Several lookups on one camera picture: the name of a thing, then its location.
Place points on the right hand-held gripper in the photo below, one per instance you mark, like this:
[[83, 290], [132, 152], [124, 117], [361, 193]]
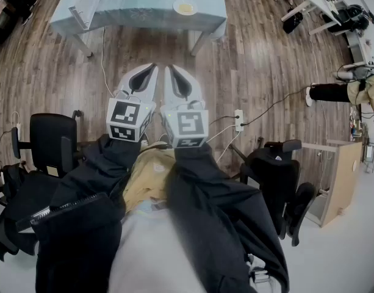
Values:
[[189, 124]]

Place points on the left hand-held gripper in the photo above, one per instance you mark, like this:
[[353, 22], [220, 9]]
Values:
[[122, 111]]

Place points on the person's right forearm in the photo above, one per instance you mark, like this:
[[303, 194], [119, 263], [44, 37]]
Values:
[[199, 179]]

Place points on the person's left forearm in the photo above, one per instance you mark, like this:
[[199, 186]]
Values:
[[107, 163]]

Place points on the white power strip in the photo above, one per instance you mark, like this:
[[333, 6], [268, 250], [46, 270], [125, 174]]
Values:
[[238, 121]]

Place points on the light blue table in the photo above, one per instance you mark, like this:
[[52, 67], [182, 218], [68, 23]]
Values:
[[135, 2]]

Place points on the person's yellow trousers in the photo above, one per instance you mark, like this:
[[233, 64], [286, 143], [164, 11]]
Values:
[[150, 175]]

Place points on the black bag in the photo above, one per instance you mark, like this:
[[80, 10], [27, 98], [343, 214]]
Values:
[[293, 23]]

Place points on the black mesh office chair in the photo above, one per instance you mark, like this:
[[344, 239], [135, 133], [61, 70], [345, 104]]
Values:
[[22, 194]]

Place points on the person's black jacket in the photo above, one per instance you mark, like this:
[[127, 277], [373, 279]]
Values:
[[77, 240]]

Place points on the person's grey top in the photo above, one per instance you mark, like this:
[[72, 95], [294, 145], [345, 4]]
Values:
[[150, 255]]

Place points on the light wooden desk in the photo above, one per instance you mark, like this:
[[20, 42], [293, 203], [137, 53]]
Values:
[[342, 175]]

